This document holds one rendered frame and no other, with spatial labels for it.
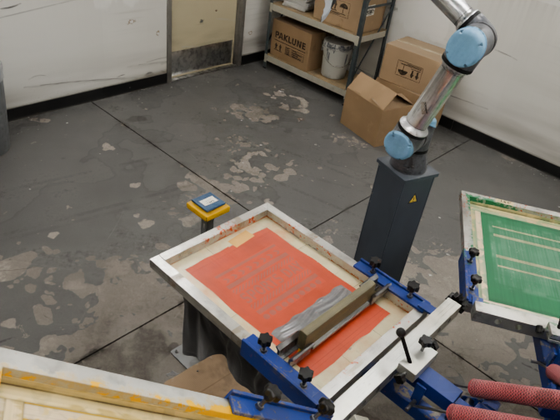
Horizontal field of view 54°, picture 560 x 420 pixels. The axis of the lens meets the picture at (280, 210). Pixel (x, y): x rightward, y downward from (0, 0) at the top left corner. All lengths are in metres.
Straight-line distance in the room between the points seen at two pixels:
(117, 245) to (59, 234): 0.38
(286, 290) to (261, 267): 0.14
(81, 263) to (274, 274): 1.74
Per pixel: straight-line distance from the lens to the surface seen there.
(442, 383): 1.68
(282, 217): 2.19
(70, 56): 5.14
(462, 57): 1.88
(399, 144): 2.05
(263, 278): 1.95
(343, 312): 1.77
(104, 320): 3.13
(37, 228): 3.79
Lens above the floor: 2.27
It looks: 35 degrees down
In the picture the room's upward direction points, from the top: 9 degrees clockwise
